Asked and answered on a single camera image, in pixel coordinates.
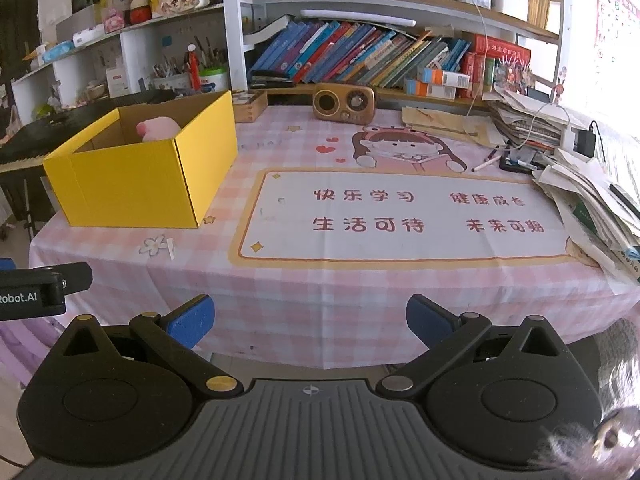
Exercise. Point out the long row of leaning books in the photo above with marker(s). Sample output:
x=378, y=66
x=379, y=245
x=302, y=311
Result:
x=350, y=55

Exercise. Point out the wooden chess box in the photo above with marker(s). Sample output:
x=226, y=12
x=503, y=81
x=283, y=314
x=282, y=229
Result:
x=249, y=106

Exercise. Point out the pink plush toy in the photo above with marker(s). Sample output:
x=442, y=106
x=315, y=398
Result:
x=160, y=130

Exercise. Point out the wooden retro radio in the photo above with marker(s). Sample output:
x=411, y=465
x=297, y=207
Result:
x=345, y=102

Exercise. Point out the pile of loose papers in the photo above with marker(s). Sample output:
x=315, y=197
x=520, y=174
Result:
x=585, y=195

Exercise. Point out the yellow cardboard box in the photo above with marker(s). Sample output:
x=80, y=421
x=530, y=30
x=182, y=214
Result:
x=140, y=185

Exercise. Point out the orange white medicine box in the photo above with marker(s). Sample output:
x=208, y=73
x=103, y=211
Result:
x=445, y=77
x=430, y=91

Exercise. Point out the cups of pens and brushes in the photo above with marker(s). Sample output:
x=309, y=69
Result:
x=172, y=77

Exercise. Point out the blue wet wipes pack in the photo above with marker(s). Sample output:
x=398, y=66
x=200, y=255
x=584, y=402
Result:
x=59, y=51

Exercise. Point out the white tub with green lid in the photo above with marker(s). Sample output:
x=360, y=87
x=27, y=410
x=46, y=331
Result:
x=215, y=81

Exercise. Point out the red white stick toy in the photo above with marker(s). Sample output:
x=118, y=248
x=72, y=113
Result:
x=190, y=70

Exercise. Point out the white pen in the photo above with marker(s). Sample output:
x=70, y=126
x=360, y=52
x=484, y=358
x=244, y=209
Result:
x=486, y=163

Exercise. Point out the red book set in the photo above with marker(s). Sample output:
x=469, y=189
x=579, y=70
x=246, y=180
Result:
x=495, y=52

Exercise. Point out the brown paper envelopes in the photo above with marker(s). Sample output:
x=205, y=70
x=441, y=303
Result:
x=445, y=122

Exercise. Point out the clear packet of colourful trinkets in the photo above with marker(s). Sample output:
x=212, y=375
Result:
x=514, y=76

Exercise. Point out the white cubby shelf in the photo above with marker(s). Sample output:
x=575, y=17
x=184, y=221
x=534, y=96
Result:
x=125, y=45

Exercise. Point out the black flat case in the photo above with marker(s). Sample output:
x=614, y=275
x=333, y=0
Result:
x=272, y=82

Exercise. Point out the black power adapter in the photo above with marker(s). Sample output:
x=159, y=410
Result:
x=585, y=141

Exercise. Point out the pink checked cloth desktop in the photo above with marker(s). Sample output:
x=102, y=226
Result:
x=350, y=280

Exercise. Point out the wall poster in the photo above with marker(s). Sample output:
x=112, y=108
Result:
x=617, y=45

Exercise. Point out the black pencil case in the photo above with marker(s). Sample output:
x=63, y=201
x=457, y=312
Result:
x=520, y=164

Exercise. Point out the black electronic keyboard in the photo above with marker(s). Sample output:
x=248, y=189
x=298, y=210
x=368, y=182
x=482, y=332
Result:
x=50, y=127

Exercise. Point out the white frame bookshelf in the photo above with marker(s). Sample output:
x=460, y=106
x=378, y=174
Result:
x=234, y=35

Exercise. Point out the white paper scrap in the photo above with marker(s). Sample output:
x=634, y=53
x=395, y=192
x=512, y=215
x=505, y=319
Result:
x=171, y=250

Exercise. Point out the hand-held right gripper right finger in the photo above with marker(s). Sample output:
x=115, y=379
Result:
x=429, y=318

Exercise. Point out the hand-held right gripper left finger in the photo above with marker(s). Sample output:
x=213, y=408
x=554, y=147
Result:
x=192, y=322

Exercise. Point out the red apple doll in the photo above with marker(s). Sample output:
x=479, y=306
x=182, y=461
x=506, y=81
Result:
x=140, y=10

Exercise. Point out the purple bag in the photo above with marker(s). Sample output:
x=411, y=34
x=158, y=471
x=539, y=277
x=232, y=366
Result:
x=30, y=340

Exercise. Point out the white carton with red label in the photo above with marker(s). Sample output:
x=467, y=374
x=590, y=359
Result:
x=116, y=80

